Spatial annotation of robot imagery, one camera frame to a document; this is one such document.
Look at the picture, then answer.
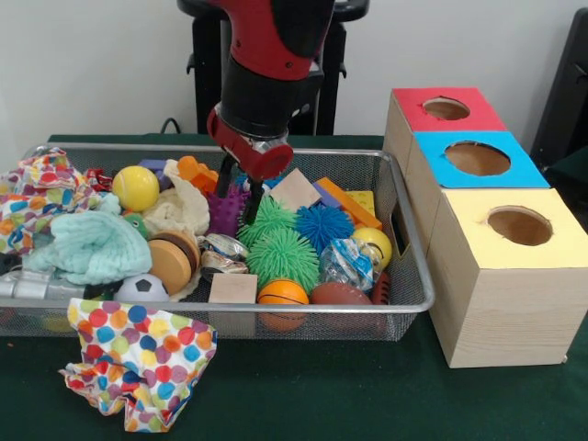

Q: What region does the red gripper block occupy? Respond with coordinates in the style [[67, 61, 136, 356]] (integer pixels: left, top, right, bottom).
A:
[[206, 105, 295, 226]]

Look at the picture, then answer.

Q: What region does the green spiky rubber ball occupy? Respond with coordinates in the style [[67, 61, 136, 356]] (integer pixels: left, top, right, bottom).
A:
[[245, 228, 321, 288], [236, 196, 300, 249]]

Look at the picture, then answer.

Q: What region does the blue spiky rubber ball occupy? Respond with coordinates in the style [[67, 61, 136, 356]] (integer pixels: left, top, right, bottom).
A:
[[295, 204, 356, 254]]

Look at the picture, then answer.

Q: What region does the plain wooden block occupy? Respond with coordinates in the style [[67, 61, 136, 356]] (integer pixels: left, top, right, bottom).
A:
[[209, 274, 259, 304]]

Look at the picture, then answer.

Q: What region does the mint green waffle cloth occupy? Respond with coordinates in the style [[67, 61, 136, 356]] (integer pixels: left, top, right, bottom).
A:
[[22, 192, 153, 286]]

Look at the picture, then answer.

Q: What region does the colourful polka dot cloth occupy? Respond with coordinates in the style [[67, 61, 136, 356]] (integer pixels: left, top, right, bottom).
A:
[[59, 297, 218, 434], [0, 146, 114, 256]]

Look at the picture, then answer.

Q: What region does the wooden box with three holes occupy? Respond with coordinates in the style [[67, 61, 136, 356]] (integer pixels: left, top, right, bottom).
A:
[[382, 86, 588, 368]]

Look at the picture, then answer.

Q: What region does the yellow tennis ball toy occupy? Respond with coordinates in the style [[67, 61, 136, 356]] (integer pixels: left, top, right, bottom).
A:
[[112, 164, 161, 212]]

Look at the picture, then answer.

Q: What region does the small orange basketball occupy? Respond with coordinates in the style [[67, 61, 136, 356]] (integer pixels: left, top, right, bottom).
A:
[[256, 278, 310, 305]]

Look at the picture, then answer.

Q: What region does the small soccer ball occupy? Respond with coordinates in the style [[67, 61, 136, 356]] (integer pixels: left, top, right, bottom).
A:
[[113, 274, 170, 303]]

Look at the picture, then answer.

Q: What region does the small brown football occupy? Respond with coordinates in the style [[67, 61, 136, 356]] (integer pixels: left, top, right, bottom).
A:
[[311, 281, 373, 305]]

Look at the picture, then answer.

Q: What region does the dark green tablecloth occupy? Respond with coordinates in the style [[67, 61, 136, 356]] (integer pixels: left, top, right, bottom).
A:
[[544, 146, 588, 194], [0, 133, 588, 441]]

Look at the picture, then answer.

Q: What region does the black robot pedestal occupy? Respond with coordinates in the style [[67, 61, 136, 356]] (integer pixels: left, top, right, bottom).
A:
[[176, 0, 371, 136]]

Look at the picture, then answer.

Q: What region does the shallow wire mesh bin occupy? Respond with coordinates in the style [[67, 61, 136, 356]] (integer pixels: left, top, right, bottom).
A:
[[0, 142, 436, 342]]

